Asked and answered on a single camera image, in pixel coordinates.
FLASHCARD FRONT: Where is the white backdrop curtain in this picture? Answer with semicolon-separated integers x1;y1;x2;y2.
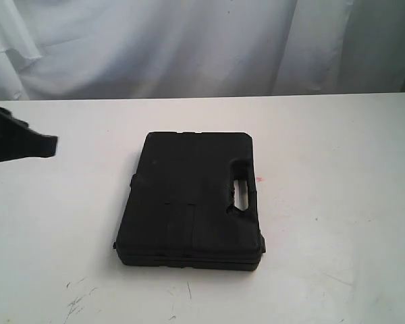
0;1;405;101

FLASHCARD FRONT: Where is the black plastic tool case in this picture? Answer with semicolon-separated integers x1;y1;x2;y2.
113;132;266;271

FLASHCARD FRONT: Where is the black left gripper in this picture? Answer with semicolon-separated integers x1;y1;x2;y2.
0;107;58;163

